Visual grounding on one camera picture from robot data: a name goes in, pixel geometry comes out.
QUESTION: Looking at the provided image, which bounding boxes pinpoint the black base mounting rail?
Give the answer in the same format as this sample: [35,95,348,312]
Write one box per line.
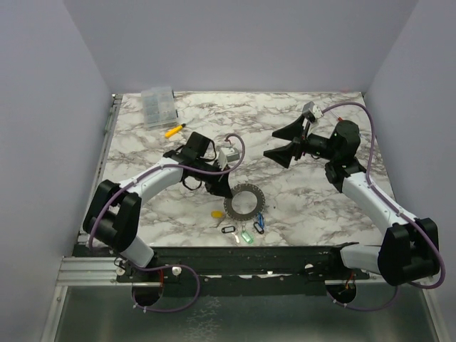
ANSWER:
[73,240,371,299]

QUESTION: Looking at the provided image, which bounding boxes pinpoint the yellow black screwdriver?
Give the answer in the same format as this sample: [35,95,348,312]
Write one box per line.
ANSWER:
[165,123,186,138]

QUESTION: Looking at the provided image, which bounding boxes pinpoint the yellow key tag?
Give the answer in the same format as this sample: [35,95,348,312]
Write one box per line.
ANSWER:
[211,211,224,219]

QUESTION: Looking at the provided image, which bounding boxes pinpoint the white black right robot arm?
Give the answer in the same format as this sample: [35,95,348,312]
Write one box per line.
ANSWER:
[264,116,440,286]

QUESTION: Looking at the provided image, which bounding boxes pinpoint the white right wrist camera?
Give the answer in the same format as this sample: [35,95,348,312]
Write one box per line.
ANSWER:
[301,101,323,123]

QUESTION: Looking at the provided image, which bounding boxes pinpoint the green key tag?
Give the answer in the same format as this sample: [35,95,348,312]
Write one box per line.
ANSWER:
[241,231,254,244]

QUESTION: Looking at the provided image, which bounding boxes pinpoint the silver key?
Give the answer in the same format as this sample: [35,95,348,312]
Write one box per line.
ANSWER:
[231,232,241,245]

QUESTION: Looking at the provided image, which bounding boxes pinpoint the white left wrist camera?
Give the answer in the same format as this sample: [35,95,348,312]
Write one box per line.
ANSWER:
[217,147,240,170]

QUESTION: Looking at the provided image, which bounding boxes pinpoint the black key tag white label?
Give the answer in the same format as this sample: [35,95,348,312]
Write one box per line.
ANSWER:
[221,225,236,234]

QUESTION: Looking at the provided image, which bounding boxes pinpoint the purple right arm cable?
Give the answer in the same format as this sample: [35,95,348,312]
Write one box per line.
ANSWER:
[320,102,447,311]

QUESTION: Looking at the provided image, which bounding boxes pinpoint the clear plastic parts box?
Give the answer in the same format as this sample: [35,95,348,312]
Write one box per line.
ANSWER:
[141,86,178,129]

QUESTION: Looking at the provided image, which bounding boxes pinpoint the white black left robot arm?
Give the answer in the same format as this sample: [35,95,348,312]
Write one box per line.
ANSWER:
[83,132,244,281]

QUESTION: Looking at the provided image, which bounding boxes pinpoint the aluminium extrusion frame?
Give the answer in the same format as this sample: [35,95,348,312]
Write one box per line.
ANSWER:
[38,93,124,342]

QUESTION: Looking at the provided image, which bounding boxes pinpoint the red blue screwdriver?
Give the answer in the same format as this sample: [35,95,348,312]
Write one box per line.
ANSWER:
[329,110,343,122]

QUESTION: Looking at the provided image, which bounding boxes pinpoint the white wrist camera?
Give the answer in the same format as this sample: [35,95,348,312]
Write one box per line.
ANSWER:
[301,101,323,123]
[217,147,240,170]

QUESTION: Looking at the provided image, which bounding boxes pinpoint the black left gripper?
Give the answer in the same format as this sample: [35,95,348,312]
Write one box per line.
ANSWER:
[194,159,232,198]

